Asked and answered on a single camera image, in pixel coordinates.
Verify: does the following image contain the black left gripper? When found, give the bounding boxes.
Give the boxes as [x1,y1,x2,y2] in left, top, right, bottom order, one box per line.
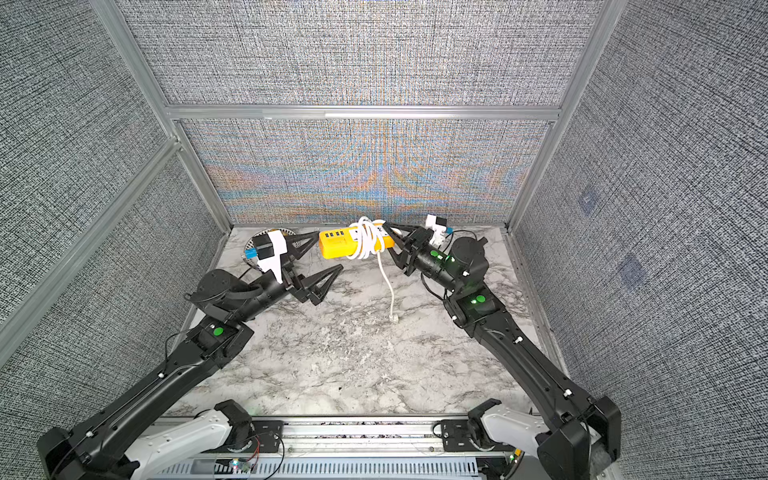
[233,233,339,327]

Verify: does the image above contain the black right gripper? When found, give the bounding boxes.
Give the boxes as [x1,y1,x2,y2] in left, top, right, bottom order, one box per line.
[388,223,471,303]

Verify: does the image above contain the white power cord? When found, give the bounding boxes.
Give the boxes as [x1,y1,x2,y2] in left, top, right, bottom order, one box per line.
[345,216,400,323]

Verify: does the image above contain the orange power strip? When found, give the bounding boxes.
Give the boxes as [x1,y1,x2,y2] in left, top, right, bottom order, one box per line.
[319,227,360,259]

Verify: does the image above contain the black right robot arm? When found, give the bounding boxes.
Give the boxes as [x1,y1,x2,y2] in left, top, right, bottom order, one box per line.
[383,223,621,479]

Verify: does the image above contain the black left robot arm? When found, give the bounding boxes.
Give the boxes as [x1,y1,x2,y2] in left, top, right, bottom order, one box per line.
[37,230,343,479]

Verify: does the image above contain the white patterned bowl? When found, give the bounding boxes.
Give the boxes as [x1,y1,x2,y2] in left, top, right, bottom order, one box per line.
[243,228,295,260]

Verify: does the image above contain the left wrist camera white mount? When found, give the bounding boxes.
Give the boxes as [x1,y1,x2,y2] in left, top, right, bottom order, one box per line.
[245,230,287,284]

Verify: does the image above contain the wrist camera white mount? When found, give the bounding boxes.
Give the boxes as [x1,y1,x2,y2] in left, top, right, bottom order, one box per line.
[425,214,453,249]
[245,230,287,284]

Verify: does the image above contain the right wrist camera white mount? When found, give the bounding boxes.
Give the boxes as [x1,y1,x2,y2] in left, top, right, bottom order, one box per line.
[425,214,453,249]

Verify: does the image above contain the aluminium front rail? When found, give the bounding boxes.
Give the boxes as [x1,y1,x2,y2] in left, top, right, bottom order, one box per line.
[110,415,613,460]

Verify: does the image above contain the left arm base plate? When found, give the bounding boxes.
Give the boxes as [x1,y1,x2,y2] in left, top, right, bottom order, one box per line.
[194,399,285,454]

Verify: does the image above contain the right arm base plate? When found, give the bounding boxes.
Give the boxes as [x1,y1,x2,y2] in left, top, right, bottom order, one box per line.
[432,398,515,453]

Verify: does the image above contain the white slotted cable duct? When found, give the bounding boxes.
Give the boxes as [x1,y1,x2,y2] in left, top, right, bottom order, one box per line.
[151,457,482,479]

